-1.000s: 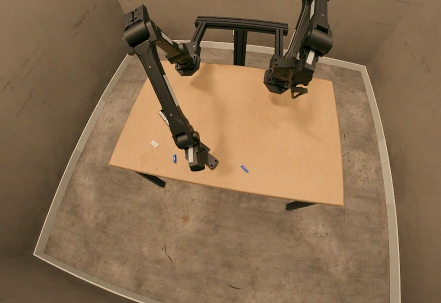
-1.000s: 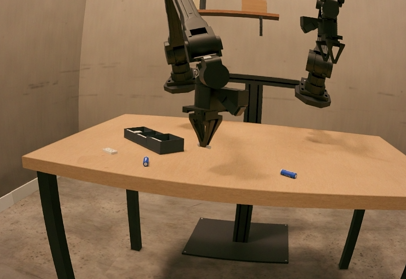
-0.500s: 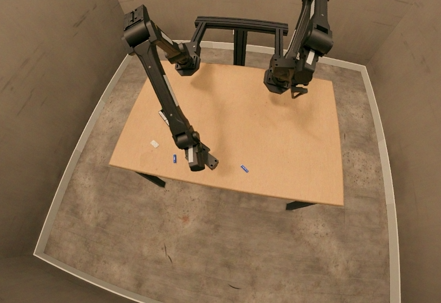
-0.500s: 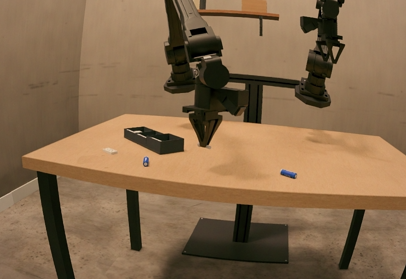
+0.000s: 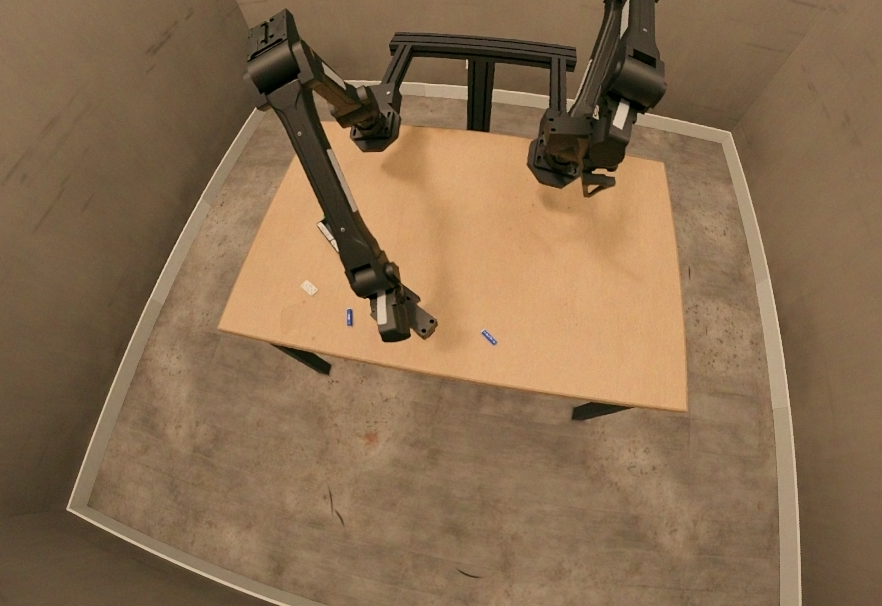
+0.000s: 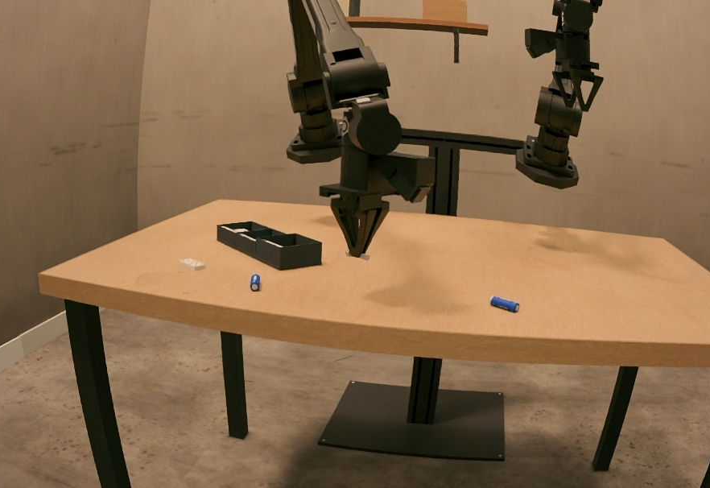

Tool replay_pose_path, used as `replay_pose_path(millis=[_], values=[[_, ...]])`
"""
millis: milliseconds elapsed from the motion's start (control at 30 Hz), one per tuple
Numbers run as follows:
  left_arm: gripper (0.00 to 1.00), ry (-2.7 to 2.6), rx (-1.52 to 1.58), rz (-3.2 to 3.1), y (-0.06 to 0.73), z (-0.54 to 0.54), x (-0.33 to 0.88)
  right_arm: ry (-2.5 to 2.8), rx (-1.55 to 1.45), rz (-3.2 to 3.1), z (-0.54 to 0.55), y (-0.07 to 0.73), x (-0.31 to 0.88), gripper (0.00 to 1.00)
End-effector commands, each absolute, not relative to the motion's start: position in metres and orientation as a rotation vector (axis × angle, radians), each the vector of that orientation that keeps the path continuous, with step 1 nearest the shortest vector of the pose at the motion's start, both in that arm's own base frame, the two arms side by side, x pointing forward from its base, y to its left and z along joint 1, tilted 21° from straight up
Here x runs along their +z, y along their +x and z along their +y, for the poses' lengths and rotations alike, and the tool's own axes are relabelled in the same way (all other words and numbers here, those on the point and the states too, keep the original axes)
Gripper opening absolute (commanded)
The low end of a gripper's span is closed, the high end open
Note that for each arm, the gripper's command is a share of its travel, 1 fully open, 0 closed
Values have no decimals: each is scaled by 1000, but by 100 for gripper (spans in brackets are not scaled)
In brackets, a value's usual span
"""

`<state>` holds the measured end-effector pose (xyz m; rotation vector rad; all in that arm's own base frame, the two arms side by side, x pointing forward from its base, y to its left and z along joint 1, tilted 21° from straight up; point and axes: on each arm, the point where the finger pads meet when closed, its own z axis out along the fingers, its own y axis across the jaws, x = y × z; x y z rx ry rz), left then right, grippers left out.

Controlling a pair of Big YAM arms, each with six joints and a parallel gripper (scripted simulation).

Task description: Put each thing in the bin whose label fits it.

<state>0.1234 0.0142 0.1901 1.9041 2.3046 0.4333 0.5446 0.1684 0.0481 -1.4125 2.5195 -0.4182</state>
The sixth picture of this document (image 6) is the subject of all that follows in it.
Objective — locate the beige bolt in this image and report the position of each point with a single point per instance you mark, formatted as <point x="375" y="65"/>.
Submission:
<point x="363" y="256"/>

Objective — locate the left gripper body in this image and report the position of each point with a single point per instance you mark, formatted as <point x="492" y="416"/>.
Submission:
<point x="574" y="65"/>

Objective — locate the blue aa battery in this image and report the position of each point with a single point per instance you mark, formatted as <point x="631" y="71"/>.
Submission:
<point x="255" y="282"/>
<point x="503" y="303"/>

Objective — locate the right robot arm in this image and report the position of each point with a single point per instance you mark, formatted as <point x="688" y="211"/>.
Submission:
<point x="372" y="127"/>

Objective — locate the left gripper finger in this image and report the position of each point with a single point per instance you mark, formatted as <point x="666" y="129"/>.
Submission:
<point x="596" y="80"/>
<point x="564" y="75"/>

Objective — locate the white domino with black pips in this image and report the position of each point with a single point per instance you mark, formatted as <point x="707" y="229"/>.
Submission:
<point x="192" y="264"/>

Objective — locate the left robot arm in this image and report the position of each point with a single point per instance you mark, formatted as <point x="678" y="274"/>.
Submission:
<point x="550" y="150"/>

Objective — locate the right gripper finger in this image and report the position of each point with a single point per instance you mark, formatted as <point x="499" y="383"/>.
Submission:
<point x="378" y="220"/>
<point x="366" y="218"/>

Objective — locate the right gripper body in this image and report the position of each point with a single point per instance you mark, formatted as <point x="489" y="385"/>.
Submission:
<point x="355" y="200"/>

